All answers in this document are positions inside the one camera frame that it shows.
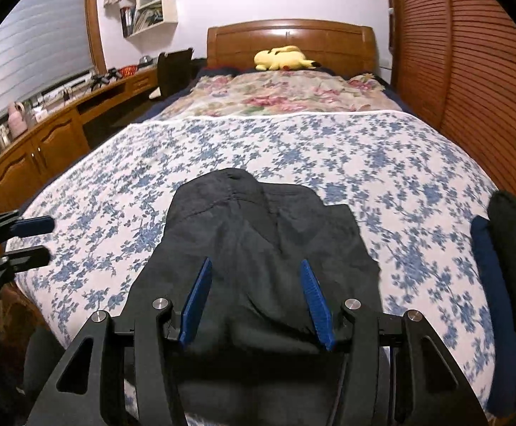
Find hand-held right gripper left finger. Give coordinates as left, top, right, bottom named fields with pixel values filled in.
left=25, top=257, right=213, bottom=426

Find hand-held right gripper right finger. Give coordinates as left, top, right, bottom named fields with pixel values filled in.
left=300, top=259, right=493, bottom=426

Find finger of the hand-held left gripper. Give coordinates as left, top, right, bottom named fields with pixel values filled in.
left=2, top=245, right=53, bottom=272
left=9, top=215, right=56, bottom=237

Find black jacket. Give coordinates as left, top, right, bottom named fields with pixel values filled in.
left=127, top=168, right=384, bottom=426

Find wooden desk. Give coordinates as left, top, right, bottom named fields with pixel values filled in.
left=0, top=67, right=161, bottom=228

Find pink plastic container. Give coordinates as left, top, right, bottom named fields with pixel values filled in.
left=8, top=100, right=31, bottom=140

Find blue floral bedspread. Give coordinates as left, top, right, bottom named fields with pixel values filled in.
left=7, top=111, right=499, bottom=426

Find black gadget on desk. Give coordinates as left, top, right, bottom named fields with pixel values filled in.
left=89, top=68, right=124, bottom=88

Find folded navy cloth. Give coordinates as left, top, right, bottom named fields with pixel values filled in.
left=470, top=215, right=516, bottom=419

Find grey window blind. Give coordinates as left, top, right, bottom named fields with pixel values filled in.
left=0, top=0, right=95, bottom=139

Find dark chair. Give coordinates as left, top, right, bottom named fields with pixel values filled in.
left=149, top=48, right=197, bottom=101

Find pink floral quilt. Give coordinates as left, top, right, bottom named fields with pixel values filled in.
left=152, top=71, right=406, bottom=121

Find yellow plush toy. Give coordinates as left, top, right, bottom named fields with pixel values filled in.
left=253, top=45, right=321, bottom=72

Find wooden headboard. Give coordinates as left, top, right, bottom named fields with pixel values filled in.
left=207, top=18, right=379, bottom=74

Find wooden louvred wardrobe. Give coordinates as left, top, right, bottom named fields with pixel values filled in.
left=390, top=0, right=516, bottom=214

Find wooden window frame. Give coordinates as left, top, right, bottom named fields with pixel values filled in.
left=83, top=0, right=109, bottom=77

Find books on wall shelf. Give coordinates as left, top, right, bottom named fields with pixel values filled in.
left=121, top=4, right=165, bottom=37

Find white wall shelf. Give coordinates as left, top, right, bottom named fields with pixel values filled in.
left=120, top=0, right=179, bottom=39

